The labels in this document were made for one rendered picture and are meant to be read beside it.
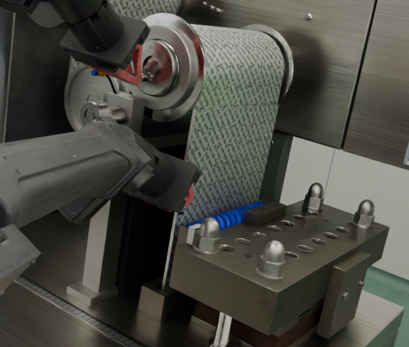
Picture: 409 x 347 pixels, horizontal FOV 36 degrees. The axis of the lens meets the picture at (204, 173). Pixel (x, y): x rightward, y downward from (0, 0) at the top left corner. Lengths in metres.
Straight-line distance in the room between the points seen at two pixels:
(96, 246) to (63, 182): 0.49
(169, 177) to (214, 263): 0.12
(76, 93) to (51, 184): 0.57
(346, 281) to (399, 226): 2.67
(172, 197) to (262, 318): 0.19
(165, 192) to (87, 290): 0.23
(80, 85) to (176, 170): 0.25
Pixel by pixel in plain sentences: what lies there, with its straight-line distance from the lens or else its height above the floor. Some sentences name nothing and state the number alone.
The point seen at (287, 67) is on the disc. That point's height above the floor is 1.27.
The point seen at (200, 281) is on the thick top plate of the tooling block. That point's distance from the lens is 0.84.
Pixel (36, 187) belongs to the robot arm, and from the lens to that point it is 0.41.
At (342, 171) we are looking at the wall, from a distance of 3.67.
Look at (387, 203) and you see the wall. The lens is 3.60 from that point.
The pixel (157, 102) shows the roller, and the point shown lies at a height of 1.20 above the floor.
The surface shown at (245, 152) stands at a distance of 1.00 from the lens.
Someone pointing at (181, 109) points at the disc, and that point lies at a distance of 0.87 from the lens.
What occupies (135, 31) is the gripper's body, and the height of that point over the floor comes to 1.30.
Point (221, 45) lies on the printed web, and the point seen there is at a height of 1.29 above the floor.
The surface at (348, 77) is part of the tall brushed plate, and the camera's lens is 1.10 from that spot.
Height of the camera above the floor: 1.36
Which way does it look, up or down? 16 degrees down
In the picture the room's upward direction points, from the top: 10 degrees clockwise
